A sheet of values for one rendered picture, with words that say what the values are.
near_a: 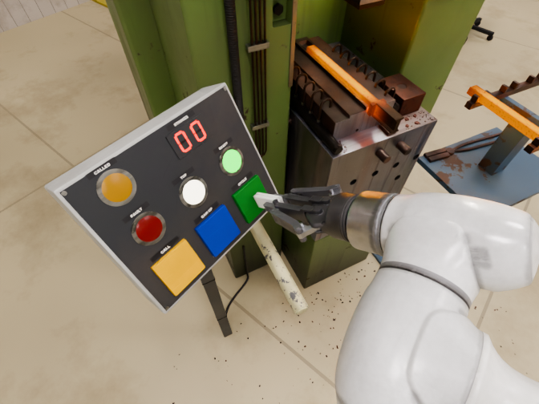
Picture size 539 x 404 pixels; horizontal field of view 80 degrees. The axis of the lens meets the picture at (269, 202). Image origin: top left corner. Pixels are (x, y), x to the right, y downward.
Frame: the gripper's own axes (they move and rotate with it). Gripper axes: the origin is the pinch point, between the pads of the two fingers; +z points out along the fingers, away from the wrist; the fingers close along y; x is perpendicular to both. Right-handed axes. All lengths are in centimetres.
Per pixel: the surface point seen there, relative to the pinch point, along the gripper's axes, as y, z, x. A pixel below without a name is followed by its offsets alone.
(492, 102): 72, -18, -17
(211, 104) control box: 1.7, 5.4, 20.5
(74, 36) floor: 101, 338, 76
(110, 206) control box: -22.6, 5.4, 16.2
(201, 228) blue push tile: -13.0, 4.7, 3.1
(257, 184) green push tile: 2.2, 4.7, 2.1
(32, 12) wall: 95, 391, 115
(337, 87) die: 48, 14, 3
